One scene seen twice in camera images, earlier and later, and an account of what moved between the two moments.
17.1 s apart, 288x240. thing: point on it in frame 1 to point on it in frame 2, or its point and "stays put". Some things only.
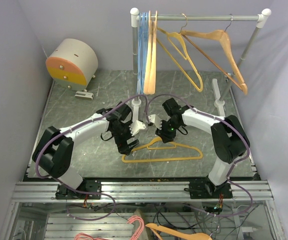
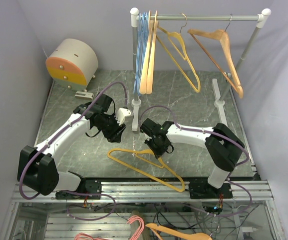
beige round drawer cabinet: x=72 y=64 stays put
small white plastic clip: x=84 y=95 stays put
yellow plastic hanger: x=148 y=145 to x=149 y=151
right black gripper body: x=168 y=130 to x=157 y=149
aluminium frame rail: x=145 y=192 stays put
